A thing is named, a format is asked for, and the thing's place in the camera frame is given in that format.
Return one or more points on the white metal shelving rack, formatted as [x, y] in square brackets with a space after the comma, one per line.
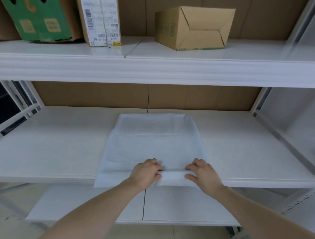
[157, 69]

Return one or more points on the person's right hand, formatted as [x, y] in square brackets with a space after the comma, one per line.
[206, 176]

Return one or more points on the white window frame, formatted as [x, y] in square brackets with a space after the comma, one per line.
[29, 96]

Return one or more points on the tall box with white labels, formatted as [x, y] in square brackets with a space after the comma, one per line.
[101, 24]

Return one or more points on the person's left hand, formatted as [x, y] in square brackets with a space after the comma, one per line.
[144, 174]

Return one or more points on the black drawer cabinet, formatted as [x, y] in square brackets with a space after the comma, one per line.
[8, 108]

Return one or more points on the blue white absorbent pad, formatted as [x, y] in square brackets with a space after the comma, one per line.
[152, 142]

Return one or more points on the small brown cardboard box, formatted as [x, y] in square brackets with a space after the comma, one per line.
[172, 29]

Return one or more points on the person's left forearm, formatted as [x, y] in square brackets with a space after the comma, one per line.
[93, 211]

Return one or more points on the person's right forearm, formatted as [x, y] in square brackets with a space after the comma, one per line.
[258, 214]

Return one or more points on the green cardboard box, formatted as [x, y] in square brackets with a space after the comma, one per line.
[44, 24]

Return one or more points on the brown cardboard back panel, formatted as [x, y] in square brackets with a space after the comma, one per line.
[98, 94]
[258, 17]

